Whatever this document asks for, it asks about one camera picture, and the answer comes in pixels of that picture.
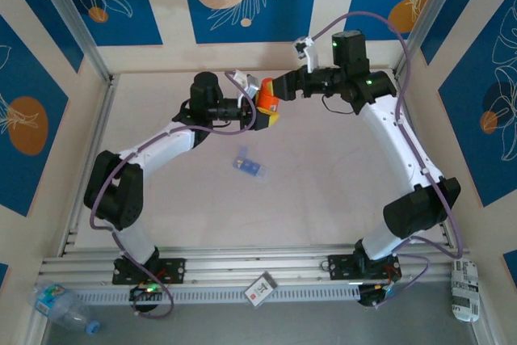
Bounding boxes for small white card box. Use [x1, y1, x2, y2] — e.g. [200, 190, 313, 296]
[244, 271, 280, 308]

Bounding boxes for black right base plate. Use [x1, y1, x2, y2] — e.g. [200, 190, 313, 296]
[327, 253, 401, 281]

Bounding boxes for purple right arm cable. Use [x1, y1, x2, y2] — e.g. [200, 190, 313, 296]
[309, 11, 464, 312]

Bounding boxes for aluminium frame post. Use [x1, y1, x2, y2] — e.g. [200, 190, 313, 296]
[395, 0, 464, 78]
[30, 0, 112, 82]

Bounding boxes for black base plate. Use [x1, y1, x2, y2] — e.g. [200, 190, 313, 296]
[327, 253, 401, 281]
[111, 258, 187, 286]

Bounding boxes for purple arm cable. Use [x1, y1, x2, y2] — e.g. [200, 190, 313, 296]
[88, 71, 259, 319]
[309, 11, 464, 312]

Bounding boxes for grey slotted cable duct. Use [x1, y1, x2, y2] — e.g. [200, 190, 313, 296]
[72, 284, 453, 305]

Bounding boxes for black right controller board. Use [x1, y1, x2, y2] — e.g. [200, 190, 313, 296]
[357, 282, 395, 308]

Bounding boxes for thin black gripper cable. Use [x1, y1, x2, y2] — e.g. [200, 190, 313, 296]
[321, 94, 359, 116]

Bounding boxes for clear plastic water bottle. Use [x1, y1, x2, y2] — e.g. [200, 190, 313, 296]
[28, 280, 102, 336]

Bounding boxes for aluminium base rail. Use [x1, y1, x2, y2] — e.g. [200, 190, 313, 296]
[38, 243, 472, 285]

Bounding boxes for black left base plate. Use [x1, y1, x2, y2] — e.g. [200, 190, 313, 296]
[111, 258, 187, 286]

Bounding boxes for newspaper wrapped package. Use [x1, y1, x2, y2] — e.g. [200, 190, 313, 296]
[448, 258, 481, 324]

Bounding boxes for aluminium side rail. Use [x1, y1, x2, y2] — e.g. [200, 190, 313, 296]
[393, 72, 456, 249]
[60, 74, 119, 257]

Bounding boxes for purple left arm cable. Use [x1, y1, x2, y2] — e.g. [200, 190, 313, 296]
[88, 71, 259, 319]

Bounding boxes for blue clear pill organizer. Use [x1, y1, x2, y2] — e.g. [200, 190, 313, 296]
[232, 145, 268, 179]

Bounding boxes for orange pill bottle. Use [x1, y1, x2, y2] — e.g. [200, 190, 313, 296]
[256, 78, 282, 111]

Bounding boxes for black controller board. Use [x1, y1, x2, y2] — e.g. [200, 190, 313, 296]
[357, 282, 395, 308]
[128, 282, 165, 304]

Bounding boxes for black left controller board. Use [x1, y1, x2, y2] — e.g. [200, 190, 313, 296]
[128, 282, 165, 304]

